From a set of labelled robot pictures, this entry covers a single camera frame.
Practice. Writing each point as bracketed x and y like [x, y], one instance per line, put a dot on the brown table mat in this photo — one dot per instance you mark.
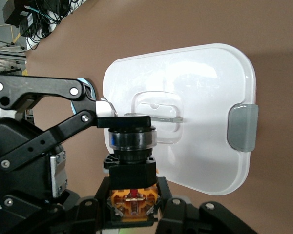
[210, 24]

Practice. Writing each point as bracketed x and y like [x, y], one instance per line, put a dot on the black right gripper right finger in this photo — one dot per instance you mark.
[180, 219]

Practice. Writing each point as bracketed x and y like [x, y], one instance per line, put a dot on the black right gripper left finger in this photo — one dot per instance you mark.
[88, 214]

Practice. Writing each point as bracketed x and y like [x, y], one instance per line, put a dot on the orange black push-button switch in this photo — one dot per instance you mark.
[133, 174]

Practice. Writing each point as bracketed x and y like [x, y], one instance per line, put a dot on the white lidded storage box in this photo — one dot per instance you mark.
[197, 85]

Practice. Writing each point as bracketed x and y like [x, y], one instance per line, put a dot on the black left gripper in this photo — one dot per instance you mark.
[27, 175]

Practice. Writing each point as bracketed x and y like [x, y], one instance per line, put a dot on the black equipment box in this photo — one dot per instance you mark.
[17, 12]

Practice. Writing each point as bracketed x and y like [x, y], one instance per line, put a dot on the grey box latch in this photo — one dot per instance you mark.
[243, 126]

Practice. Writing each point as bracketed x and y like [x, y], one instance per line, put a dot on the aluminium frame rail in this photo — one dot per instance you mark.
[7, 58]

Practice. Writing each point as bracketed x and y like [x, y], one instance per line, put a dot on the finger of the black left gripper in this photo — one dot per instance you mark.
[39, 84]

